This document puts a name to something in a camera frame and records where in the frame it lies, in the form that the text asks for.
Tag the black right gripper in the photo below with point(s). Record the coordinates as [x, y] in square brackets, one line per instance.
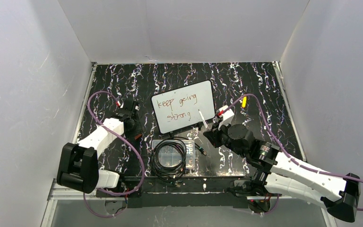
[212, 136]

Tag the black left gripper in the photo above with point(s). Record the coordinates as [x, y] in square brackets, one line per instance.
[131, 124]

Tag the red whiteboard marker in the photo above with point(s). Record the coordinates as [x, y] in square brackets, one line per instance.
[205, 124]

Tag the small white whiteboard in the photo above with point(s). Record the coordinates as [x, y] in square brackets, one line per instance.
[178, 108]

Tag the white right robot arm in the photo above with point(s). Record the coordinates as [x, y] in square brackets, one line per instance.
[279, 174]

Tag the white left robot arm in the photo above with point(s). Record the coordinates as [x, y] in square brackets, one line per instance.
[78, 167]

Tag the clear plastic parts box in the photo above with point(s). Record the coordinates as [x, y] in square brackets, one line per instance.
[171, 152]

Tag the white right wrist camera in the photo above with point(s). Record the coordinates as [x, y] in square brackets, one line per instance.
[225, 116]

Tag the aluminium front rail frame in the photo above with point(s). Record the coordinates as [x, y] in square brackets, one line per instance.
[237, 185]

